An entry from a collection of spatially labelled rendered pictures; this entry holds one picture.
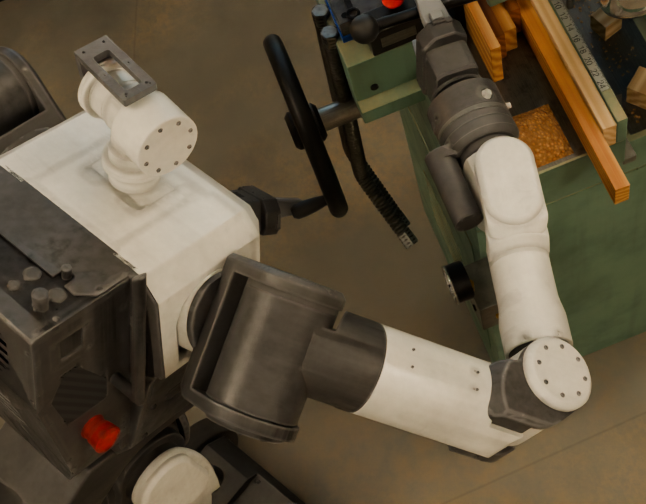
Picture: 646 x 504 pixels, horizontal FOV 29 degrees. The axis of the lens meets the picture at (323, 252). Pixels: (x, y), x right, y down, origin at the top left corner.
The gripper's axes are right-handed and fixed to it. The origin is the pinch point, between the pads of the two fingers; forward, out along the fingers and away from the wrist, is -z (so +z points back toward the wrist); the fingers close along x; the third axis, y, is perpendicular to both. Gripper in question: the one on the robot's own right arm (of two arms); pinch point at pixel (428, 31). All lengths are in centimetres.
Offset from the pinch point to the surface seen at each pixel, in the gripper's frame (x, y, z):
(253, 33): 114, -7, -96
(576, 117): 15.9, 17.3, 8.8
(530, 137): 18.0, 11.3, 8.3
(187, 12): 116, -20, -109
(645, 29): 27.7, 37.3, -8.2
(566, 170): 22.1, 15.0, 12.6
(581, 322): 90, 27, 8
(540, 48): 15.9, 17.4, -3.1
